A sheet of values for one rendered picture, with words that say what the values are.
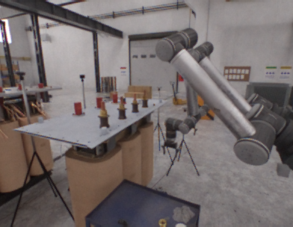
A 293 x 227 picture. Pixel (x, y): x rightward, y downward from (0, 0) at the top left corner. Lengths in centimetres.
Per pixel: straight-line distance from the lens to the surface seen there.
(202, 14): 670
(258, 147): 118
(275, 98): 982
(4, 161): 286
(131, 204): 134
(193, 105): 156
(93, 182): 154
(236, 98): 186
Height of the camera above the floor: 179
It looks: 14 degrees down
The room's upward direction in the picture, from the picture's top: straight up
